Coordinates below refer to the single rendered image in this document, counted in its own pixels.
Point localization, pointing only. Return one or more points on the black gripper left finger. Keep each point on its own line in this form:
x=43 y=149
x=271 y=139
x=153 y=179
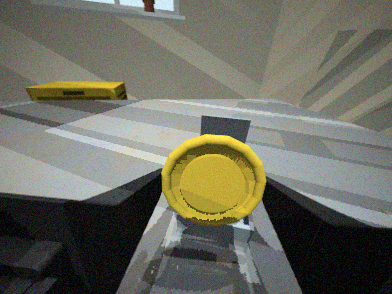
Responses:
x=100 y=233

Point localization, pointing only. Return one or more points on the yellow plate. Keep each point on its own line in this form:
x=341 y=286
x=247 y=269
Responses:
x=213 y=180

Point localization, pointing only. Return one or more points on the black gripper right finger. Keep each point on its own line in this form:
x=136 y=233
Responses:
x=328 y=251

